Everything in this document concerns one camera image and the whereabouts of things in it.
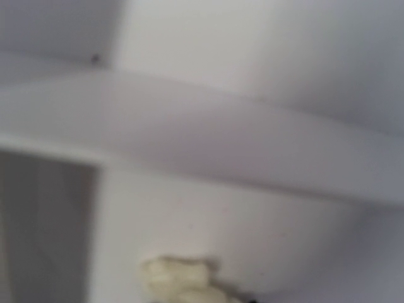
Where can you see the white plastic divided tray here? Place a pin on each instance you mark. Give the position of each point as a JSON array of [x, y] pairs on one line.
[[264, 138]]

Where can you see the white knight first row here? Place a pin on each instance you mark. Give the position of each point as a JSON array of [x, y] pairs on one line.
[[181, 280]]

